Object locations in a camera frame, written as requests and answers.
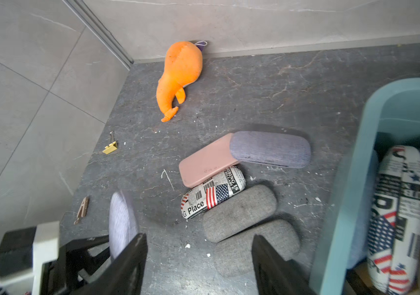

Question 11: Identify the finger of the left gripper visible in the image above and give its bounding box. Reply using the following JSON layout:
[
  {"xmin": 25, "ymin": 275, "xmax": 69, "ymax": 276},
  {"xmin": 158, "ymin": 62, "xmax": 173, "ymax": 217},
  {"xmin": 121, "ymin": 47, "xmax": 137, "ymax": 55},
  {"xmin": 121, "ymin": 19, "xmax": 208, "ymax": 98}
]
[{"xmin": 49, "ymin": 235, "xmax": 110, "ymax": 295}]

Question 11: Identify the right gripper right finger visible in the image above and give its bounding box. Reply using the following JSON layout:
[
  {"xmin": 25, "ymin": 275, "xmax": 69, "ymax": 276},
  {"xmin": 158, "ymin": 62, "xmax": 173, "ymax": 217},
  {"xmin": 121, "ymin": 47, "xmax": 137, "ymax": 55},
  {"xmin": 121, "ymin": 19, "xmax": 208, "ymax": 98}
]
[{"xmin": 251, "ymin": 235, "xmax": 315, "ymax": 295}]

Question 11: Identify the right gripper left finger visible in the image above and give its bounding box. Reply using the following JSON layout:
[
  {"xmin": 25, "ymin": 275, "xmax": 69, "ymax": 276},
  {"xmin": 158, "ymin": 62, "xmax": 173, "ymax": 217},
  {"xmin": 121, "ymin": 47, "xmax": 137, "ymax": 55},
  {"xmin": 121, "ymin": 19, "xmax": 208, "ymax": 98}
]
[{"xmin": 72, "ymin": 233, "xmax": 148, "ymax": 295}]

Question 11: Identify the purple fabric case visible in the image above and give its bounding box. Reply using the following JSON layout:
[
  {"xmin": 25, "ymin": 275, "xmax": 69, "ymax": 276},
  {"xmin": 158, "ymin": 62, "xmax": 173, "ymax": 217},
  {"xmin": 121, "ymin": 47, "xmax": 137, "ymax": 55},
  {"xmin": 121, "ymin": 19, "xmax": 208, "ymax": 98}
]
[
  {"xmin": 109, "ymin": 191, "xmax": 139, "ymax": 260},
  {"xmin": 230, "ymin": 131, "xmax": 311, "ymax": 168}
]

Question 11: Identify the grey fabric glasses case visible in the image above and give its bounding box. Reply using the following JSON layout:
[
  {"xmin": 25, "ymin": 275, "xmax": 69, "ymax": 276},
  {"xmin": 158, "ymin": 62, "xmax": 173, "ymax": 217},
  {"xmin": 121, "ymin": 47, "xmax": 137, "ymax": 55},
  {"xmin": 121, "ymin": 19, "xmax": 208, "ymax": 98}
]
[{"xmin": 202, "ymin": 184, "xmax": 278, "ymax": 243}]

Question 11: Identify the flag newspaper print case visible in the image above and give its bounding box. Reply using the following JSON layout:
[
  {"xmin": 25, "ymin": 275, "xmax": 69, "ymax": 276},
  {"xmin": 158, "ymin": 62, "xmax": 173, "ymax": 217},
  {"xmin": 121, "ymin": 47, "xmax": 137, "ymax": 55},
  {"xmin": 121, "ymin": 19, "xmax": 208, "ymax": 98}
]
[{"xmin": 367, "ymin": 146, "xmax": 420, "ymax": 295}]

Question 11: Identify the teal plastic storage box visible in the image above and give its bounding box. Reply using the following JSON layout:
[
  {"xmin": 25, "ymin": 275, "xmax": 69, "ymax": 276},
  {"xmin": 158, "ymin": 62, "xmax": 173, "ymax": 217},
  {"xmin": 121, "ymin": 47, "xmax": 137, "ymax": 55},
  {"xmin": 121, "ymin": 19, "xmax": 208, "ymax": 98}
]
[{"xmin": 309, "ymin": 78, "xmax": 420, "ymax": 295}]

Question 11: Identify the wooden clothes peg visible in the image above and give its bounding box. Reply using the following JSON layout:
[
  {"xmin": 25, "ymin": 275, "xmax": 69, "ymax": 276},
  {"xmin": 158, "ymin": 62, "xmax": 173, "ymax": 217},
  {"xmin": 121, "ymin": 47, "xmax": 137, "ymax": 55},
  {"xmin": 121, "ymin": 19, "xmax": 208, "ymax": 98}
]
[{"xmin": 74, "ymin": 197, "xmax": 90, "ymax": 225}]

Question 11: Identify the gold binder clip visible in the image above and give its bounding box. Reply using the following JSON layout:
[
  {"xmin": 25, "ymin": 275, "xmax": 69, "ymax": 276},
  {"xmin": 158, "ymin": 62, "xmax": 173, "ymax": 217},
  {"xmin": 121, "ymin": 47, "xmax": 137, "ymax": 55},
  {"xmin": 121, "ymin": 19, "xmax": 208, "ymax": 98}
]
[{"xmin": 103, "ymin": 131, "xmax": 118, "ymax": 155}]

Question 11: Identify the purple fabric case top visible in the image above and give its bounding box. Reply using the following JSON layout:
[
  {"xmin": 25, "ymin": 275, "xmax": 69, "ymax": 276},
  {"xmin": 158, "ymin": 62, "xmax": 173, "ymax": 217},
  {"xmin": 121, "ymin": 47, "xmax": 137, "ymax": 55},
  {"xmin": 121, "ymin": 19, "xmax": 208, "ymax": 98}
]
[{"xmin": 230, "ymin": 131, "xmax": 311, "ymax": 168}]

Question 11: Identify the orange plush whale toy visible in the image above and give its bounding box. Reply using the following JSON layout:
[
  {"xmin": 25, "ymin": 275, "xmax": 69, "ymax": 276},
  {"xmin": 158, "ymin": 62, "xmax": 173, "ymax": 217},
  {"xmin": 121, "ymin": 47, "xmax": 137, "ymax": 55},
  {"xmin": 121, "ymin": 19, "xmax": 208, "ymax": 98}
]
[{"xmin": 156, "ymin": 41, "xmax": 208, "ymax": 122}]

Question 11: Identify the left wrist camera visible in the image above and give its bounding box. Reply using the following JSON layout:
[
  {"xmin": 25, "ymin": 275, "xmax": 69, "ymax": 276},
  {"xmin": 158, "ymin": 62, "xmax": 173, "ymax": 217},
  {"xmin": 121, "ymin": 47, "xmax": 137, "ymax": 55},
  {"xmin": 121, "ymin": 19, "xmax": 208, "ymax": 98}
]
[{"xmin": 0, "ymin": 221, "xmax": 60, "ymax": 295}]

